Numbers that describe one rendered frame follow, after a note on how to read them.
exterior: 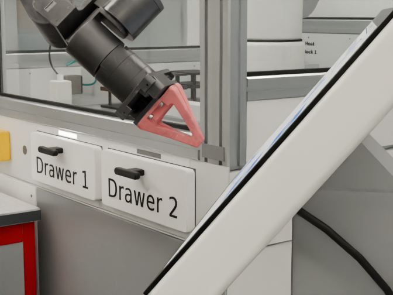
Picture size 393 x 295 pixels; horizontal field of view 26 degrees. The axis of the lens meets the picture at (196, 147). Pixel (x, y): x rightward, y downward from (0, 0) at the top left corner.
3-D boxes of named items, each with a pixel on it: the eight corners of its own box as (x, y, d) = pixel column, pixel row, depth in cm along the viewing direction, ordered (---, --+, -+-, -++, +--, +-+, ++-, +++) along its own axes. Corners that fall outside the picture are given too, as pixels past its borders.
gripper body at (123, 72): (179, 77, 110) (137, 40, 111) (158, 83, 101) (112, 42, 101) (148, 114, 112) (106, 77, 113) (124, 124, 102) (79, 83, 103)
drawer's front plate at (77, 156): (95, 201, 172) (94, 147, 170) (31, 179, 195) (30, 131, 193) (102, 200, 173) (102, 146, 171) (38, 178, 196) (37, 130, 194)
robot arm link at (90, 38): (61, 52, 110) (57, 39, 104) (98, 14, 111) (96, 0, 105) (101, 88, 109) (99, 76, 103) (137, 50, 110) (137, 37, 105)
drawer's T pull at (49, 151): (53, 157, 177) (53, 150, 177) (37, 152, 183) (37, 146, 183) (68, 155, 179) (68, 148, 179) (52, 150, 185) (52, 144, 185)
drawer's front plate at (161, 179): (186, 233, 147) (186, 170, 145) (101, 203, 170) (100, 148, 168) (195, 232, 148) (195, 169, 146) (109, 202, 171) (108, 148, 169)
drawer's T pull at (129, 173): (135, 180, 152) (135, 172, 152) (113, 174, 158) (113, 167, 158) (152, 178, 154) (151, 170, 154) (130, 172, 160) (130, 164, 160)
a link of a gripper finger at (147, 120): (226, 118, 110) (172, 70, 110) (214, 126, 103) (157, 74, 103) (192, 157, 111) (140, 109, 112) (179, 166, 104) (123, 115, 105)
